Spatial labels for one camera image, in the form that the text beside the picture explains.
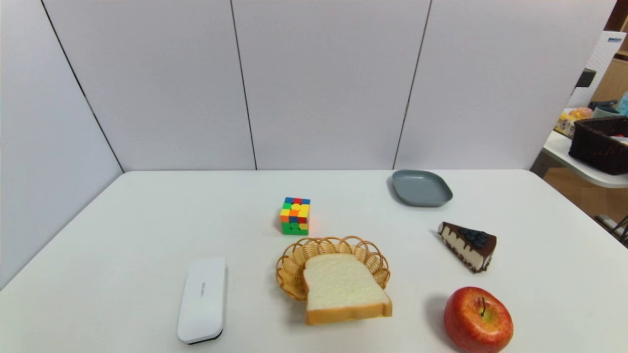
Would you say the grey dish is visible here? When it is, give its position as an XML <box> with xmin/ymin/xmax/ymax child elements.
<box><xmin>392</xmin><ymin>170</ymin><xmax>453</xmax><ymax>207</ymax></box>

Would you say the white side table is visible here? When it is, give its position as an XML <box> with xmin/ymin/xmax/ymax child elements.
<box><xmin>530</xmin><ymin>130</ymin><xmax>628</xmax><ymax>189</ymax></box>

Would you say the yellow wicker basket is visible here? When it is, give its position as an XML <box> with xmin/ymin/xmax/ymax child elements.
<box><xmin>276</xmin><ymin>236</ymin><xmax>391</xmax><ymax>302</ymax></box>

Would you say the multicoloured puzzle cube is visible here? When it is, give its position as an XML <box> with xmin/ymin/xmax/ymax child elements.
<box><xmin>280</xmin><ymin>197</ymin><xmax>311</xmax><ymax>236</ymax></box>

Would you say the black chair frame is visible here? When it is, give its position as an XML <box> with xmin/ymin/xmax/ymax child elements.
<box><xmin>596</xmin><ymin>213</ymin><xmax>628</xmax><ymax>247</ymax></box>

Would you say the yellow snack box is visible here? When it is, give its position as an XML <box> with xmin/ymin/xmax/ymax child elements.
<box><xmin>554</xmin><ymin>107</ymin><xmax>594</xmax><ymax>138</ymax></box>

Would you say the red apple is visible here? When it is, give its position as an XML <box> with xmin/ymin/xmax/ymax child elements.
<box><xmin>444</xmin><ymin>287</ymin><xmax>514</xmax><ymax>353</ymax></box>

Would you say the white bread slice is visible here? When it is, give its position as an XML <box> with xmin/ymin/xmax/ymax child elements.
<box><xmin>302</xmin><ymin>253</ymin><xmax>393</xmax><ymax>326</ymax></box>

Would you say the white pegboard panel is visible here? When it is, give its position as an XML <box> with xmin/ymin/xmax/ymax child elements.
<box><xmin>568</xmin><ymin>31</ymin><xmax>627</xmax><ymax>108</ymax></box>

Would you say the dark brown woven basket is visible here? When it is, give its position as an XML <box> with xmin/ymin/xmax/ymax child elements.
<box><xmin>569</xmin><ymin>116</ymin><xmax>628</xmax><ymax>176</ymax></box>

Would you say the white whiteboard eraser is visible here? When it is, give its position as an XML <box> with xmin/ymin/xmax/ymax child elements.
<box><xmin>177</xmin><ymin>257</ymin><xmax>227</xmax><ymax>345</ymax></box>

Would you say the wooden cabinet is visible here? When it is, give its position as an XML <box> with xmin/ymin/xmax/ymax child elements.
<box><xmin>591</xmin><ymin>0</ymin><xmax>628</xmax><ymax>103</ymax></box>

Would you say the chocolate cake slice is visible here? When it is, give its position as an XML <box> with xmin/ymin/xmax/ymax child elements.
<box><xmin>438</xmin><ymin>222</ymin><xmax>497</xmax><ymax>273</ymax></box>

